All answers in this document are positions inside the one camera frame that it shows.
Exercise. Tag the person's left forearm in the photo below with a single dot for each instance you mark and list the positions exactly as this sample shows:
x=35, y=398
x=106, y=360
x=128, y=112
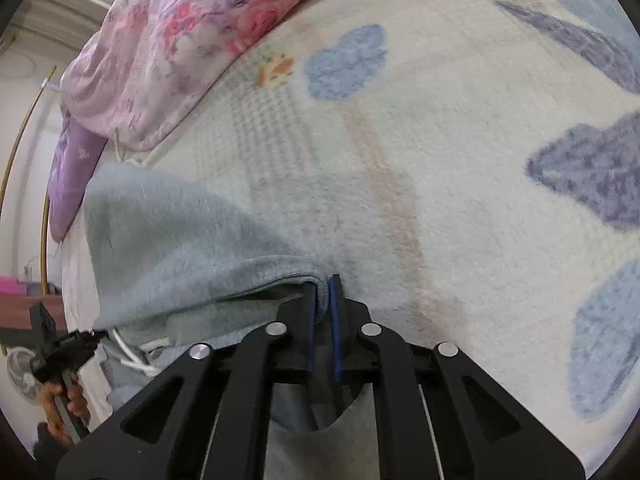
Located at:
x=50, y=447

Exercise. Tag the wooden desk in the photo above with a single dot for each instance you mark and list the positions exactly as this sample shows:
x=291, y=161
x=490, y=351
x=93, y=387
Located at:
x=20, y=310

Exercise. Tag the person's left hand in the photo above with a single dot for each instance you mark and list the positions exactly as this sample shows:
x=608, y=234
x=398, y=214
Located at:
x=75, y=405

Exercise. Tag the beige curtain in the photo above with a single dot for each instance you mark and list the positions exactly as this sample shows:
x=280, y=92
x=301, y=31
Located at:
x=60, y=15

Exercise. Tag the pink box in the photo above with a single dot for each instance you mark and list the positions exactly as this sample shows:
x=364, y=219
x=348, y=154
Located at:
x=11, y=285

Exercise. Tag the purple pillow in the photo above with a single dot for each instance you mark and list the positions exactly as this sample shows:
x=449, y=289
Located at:
x=75, y=170

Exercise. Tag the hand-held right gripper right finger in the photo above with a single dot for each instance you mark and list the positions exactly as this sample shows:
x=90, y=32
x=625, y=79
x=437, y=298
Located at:
x=335, y=332

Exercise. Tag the white standing fan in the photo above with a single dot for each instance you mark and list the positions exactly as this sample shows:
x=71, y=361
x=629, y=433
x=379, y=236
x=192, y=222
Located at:
x=17, y=372

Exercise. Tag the curved gold pole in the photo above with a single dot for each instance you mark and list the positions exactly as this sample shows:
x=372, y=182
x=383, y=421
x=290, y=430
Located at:
x=20, y=125

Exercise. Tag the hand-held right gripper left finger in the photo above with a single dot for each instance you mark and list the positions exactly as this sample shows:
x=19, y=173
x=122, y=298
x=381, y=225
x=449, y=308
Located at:
x=311, y=327

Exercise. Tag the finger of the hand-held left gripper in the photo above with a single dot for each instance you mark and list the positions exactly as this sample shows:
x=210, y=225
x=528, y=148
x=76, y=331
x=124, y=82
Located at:
x=87, y=341

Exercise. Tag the pink floral quilt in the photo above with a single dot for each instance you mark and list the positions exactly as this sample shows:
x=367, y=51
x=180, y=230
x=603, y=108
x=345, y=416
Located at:
x=165, y=50

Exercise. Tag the light blue hoodie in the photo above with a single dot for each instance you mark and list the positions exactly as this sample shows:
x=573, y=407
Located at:
x=175, y=240

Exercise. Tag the white blanket with blue clouds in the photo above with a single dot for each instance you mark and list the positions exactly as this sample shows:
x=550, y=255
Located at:
x=450, y=160

